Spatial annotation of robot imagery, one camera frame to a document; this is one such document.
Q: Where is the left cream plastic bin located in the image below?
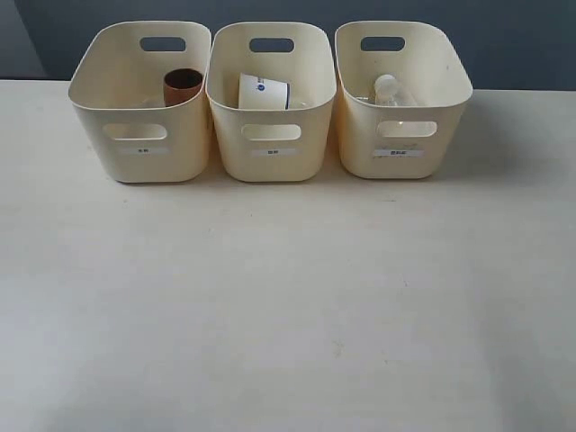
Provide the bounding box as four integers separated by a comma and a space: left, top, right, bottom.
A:
68, 21, 212, 184

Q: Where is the middle cream plastic bin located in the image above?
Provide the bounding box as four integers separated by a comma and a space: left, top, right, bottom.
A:
206, 22, 337, 182

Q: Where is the clear plastic bottle white cap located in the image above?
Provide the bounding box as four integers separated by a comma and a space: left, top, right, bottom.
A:
373, 74, 418, 107

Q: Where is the cream plastic bin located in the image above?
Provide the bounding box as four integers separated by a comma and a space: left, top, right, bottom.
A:
206, 22, 337, 182
68, 21, 212, 184
334, 21, 473, 179

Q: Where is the brown wooden cup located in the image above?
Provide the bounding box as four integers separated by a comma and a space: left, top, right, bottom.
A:
163, 68, 203, 107

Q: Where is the right cream plastic bin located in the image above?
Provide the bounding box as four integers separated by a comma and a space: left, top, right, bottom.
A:
334, 21, 473, 179

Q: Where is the white paper cup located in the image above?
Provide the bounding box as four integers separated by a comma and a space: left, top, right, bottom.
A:
238, 73, 290, 111

